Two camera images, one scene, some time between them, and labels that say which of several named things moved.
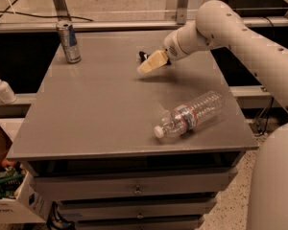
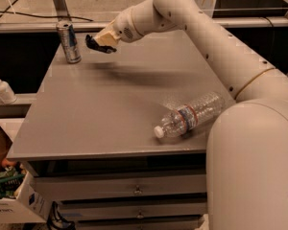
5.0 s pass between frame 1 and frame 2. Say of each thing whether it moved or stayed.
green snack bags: stayed
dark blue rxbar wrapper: moved
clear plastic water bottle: stayed
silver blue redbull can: stayed
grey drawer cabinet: stayed
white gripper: moved
